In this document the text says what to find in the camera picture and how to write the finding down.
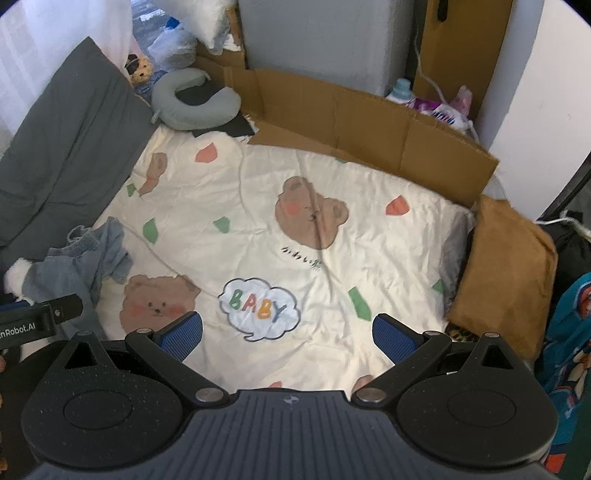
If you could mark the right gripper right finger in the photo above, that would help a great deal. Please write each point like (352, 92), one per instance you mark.
(415, 355)

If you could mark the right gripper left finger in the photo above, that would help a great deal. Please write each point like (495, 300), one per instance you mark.
(162, 354)

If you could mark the light blue denim pants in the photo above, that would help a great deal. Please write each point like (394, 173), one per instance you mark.
(90, 256)

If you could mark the white fluffy garment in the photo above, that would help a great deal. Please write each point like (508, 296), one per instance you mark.
(17, 280)

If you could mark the brown suede cushion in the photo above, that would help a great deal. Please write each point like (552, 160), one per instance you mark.
(507, 285)

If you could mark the cream bear print bedsheet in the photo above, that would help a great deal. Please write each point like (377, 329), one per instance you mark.
(286, 255)

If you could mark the blue cartoon print blanket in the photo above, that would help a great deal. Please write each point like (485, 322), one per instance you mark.
(565, 376)

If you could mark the dark grey quilt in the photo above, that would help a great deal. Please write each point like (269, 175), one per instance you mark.
(74, 150)

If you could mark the brown cardboard sheet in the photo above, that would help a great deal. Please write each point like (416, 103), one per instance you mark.
(294, 111)

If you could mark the black cloth under pillow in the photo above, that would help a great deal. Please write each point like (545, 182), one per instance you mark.
(237, 127)

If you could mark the pink spray bottle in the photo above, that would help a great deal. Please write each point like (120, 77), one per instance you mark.
(463, 101)

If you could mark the laundry detergent bottle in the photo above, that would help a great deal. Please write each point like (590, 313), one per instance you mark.
(402, 93)

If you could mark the teddy bear plush toy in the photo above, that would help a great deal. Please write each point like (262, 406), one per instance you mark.
(139, 69)

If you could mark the clear plastic bag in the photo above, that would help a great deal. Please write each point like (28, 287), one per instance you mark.
(173, 49)

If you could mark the tall cardboard box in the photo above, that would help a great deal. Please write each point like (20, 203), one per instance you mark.
(459, 42)

